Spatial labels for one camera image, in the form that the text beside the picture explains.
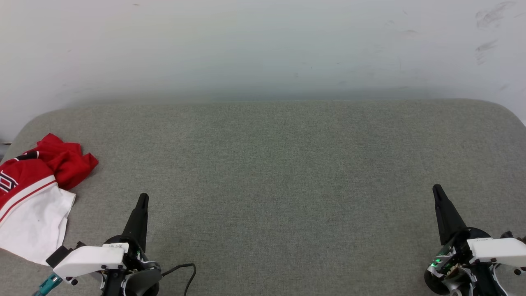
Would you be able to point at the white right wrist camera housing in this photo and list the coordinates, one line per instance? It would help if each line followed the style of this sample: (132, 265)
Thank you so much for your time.
(499, 248)

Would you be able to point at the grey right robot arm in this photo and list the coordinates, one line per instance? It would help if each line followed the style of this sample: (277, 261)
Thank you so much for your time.
(483, 281)

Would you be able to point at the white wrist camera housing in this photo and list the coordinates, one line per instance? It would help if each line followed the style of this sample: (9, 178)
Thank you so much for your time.
(88, 260)
(499, 248)

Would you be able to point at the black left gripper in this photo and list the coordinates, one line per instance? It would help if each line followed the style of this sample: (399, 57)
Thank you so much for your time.
(137, 257)

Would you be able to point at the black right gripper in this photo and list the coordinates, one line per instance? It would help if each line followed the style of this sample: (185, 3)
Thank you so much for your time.
(446, 257)

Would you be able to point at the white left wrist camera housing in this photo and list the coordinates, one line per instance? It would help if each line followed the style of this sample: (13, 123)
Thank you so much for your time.
(88, 260)

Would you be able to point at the red and white basketball jersey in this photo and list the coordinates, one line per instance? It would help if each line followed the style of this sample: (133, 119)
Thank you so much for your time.
(28, 181)

